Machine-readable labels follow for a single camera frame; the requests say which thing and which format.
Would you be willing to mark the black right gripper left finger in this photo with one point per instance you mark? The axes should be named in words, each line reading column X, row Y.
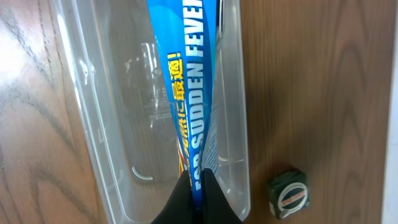
column 178, row 209

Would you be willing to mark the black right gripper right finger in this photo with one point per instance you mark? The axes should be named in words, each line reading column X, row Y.
column 215, row 208

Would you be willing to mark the green square box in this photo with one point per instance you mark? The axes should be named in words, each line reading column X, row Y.
column 288, row 193

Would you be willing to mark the blue fever patch box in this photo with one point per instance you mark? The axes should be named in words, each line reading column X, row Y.
column 185, row 35

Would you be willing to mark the clear plastic container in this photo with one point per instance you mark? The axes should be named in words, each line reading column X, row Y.
column 112, row 56

